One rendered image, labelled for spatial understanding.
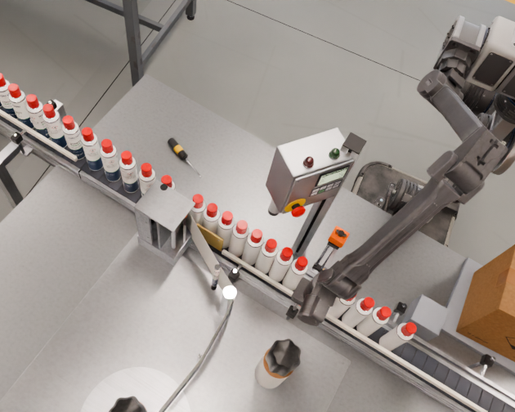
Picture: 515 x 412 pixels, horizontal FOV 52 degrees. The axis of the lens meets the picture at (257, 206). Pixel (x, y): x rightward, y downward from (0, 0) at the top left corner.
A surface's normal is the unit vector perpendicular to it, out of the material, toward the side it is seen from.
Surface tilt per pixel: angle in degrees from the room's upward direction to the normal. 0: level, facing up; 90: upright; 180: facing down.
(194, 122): 0
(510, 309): 0
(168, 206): 0
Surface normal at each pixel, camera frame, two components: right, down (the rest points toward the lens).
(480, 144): 0.22, 0.23
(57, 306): 0.13, -0.45
